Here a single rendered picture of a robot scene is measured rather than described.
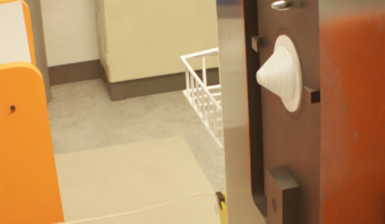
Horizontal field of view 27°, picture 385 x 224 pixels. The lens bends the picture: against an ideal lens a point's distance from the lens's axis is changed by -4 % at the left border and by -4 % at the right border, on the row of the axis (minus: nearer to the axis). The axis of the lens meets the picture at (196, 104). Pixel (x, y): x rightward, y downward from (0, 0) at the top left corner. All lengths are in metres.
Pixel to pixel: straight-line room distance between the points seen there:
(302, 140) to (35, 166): 0.45
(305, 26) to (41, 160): 0.49
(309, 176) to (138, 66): 3.24
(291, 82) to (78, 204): 0.94
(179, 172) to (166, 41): 2.28
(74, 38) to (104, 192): 2.65
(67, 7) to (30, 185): 3.14
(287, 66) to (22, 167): 0.46
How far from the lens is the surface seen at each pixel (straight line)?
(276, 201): 0.72
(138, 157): 1.71
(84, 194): 1.59
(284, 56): 0.67
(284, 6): 0.63
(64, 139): 3.61
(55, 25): 4.17
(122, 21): 3.81
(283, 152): 0.73
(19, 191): 1.05
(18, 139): 1.02
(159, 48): 3.88
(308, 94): 0.62
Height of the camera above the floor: 1.44
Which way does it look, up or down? 22 degrees down
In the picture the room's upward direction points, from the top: 4 degrees counter-clockwise
